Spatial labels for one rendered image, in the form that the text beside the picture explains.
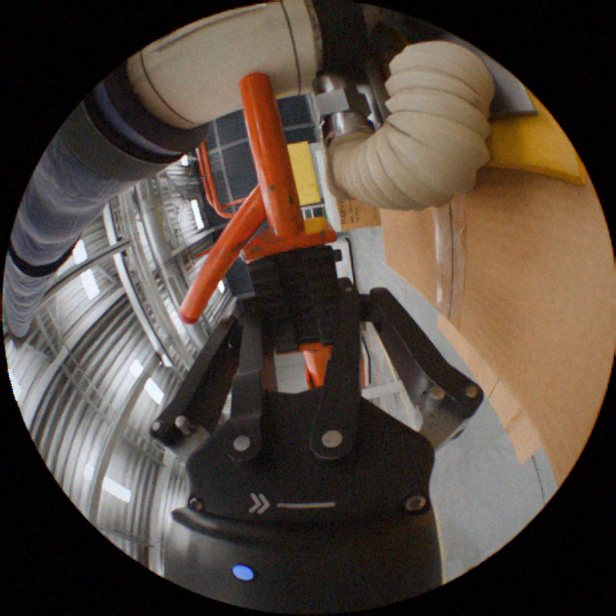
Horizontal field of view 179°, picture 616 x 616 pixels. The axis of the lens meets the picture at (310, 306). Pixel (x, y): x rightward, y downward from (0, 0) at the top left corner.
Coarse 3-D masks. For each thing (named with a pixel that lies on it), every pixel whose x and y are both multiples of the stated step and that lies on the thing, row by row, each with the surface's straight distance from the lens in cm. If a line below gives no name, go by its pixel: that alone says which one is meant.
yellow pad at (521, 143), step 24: (408, 24) 14; (432, 24) 15; (504, 72) 12; (504, 96) 11; (528, 96) 11; (504, 120) 12; (528, 120) 11; (552, 120) 11; (504, 144) 12; (528, 144) 11; (552, 144) 10; (528, 168) 12; (552, 168) 10; (576, 168) 10
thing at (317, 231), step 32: (320, 224) 16; (256, 256) 14; (288, 256) 13; (320, 256) 12; (256, 288) 13; (288, 288) 14; (320, 288) 13; (288, 320) 14; (320, 320) 14; (288, 352) 16
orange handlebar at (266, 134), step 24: (264, 96) 16; (264, 120) 15; (264, 144) 14; (264, 168) 14; (288, 168) 14; (264, 192) 14; (288, 192) 14; (288, 216) 14; (312, 360) 19; (312, 384) 22
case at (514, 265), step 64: (384, 64) 28; (512, 192) 14; (576, 192) 12; (448, 256) 20; (512, 256) 14; (576, 256) 12; (448, 320) 22; (512, 320) 15; (576, 320) 12; (512, 384) 16; (576, 384) 13; (576, 448) 14
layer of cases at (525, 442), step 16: (448, 336) 129; (464, 352) 117; (480, 368) 108; (480, 384) 110; (496, 384) 102; (496, 400) 103; (512, 400) 95; (512, 416) 97; (512, 432) 100; (528, 432) 93; (528, 448) 95
